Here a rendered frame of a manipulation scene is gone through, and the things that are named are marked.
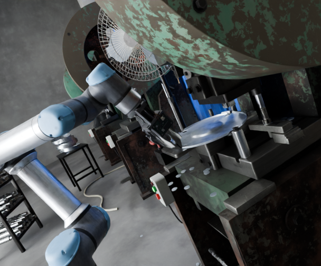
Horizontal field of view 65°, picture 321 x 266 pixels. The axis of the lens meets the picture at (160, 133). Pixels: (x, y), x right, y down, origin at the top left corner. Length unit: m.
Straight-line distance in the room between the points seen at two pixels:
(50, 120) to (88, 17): 1.66
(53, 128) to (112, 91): 0.19
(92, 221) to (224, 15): 0.80
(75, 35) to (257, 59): 1.87
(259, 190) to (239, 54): 0.43
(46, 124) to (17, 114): 6.86
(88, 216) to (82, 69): 1.41
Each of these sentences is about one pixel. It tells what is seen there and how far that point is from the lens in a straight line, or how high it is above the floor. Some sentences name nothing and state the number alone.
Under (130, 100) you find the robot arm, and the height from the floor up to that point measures 1.00.
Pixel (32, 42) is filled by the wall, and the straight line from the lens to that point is 7.67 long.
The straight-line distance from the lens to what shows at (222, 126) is 0.89.
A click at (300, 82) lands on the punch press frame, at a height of 0.82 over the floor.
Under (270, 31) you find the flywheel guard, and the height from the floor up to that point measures 1.02.
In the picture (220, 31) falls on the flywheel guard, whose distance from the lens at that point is 0.41.
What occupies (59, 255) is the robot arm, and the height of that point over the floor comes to 0.66.
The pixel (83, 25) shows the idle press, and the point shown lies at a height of 1.61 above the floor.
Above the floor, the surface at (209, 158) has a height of 0.70.
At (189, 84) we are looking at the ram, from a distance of 0.92.
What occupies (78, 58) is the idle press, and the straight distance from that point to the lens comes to 2.16.
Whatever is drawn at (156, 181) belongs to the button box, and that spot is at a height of 0.62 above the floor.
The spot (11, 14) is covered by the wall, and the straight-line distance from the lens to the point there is 7.90.
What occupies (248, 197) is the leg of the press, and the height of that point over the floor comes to 0.64.
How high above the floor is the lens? 1.04
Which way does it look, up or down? 12 degrees down
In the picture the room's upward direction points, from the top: 24 degrees counter-clockwise
